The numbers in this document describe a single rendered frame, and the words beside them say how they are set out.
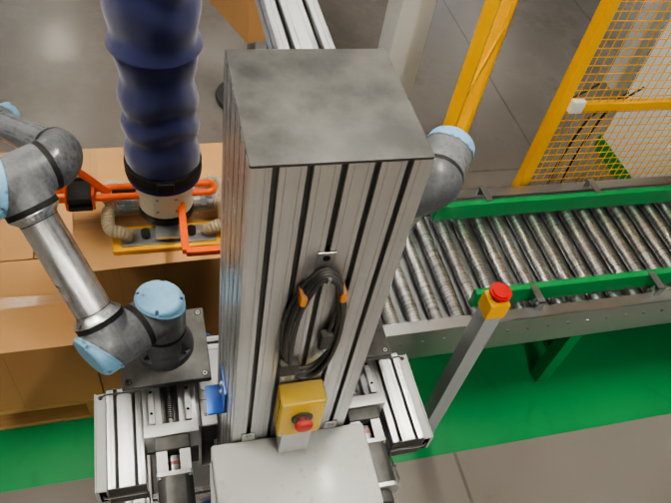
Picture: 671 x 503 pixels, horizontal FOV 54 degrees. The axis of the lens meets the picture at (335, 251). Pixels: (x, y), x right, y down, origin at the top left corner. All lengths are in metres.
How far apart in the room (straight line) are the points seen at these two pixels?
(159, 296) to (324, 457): 0.54
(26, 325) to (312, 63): 1.76
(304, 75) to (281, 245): 0.24
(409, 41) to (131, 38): 1.73
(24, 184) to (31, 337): 1.06
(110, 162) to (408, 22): 1.44
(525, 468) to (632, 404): 0.67
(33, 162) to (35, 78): 2.93
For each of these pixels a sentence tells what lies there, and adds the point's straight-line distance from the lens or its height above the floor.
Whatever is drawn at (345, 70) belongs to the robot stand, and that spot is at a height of 2.03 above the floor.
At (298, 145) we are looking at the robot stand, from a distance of 0.87.
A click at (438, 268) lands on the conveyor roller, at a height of 0.55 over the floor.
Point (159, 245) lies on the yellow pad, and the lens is 2.14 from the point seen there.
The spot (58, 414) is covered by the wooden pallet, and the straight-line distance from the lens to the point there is 2.94.
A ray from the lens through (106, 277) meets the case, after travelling 2.15.
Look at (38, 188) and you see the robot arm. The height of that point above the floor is 1.53.
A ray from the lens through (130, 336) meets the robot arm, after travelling 1.61.
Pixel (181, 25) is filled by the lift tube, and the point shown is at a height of 1.70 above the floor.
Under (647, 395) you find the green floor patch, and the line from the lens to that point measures 3.53.
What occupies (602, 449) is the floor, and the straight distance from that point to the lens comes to 3.26.
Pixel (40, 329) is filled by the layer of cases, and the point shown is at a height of 0.54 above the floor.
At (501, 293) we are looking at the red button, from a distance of 2.11.
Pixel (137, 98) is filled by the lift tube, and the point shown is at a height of 1.49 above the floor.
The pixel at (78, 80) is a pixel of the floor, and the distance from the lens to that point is 4.42.
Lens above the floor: 2.59
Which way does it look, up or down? 49 degrees down
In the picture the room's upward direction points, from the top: 13 degrees clockwise
